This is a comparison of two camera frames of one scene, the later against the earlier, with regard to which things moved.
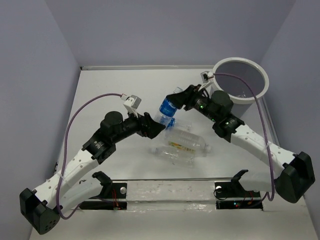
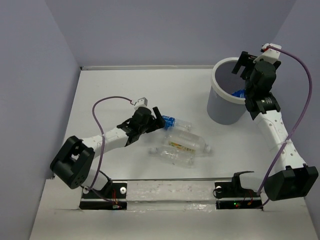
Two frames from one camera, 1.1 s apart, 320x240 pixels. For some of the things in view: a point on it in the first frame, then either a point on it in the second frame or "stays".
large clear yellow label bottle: [186, 142] stays
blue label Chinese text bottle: [168, 108] -> [241, 93]
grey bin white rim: [240, 94] stays
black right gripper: [187, 96] -> [247, 60]
